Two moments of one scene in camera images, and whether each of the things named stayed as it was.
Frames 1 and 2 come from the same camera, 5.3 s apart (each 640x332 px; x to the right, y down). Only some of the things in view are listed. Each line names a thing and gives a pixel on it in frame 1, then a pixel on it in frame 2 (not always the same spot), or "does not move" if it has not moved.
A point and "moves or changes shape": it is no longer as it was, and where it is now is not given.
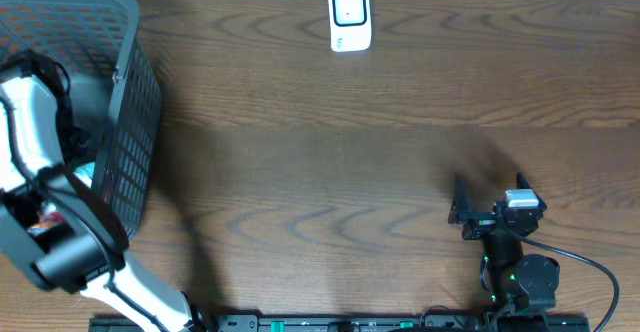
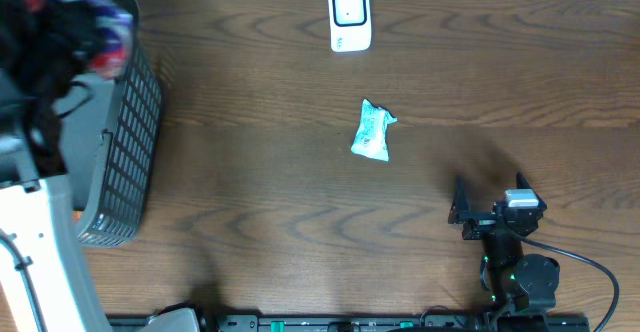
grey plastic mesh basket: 91,30 does not move
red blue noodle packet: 45,220 moves or changes shape
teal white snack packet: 84,173 to 371,135
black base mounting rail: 357,323 does not move
